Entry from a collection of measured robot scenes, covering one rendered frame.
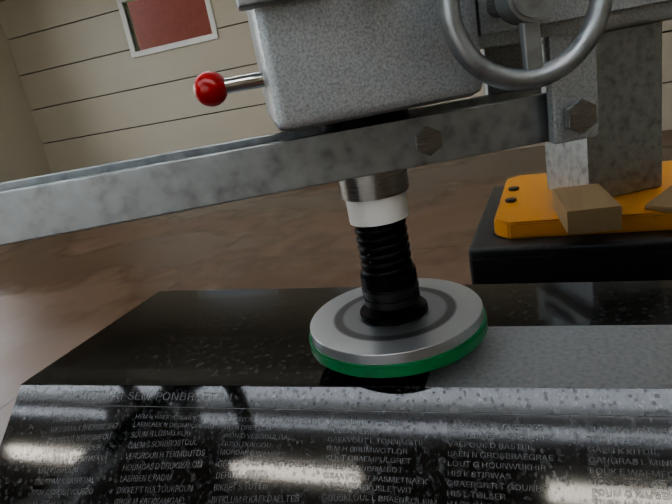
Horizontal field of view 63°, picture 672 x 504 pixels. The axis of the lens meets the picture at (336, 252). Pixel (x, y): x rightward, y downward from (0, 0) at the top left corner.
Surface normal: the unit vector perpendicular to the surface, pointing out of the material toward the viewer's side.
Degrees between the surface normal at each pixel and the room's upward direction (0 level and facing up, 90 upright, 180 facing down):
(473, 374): 0
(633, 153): 90
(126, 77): 90
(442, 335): 0
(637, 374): 0
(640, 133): 90
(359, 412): 45
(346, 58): 90
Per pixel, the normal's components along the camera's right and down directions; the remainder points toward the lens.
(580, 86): 0.14, 0.28
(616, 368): -0.18, -0.94
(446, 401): -0.33, -0.43
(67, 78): -0.29, 0.34
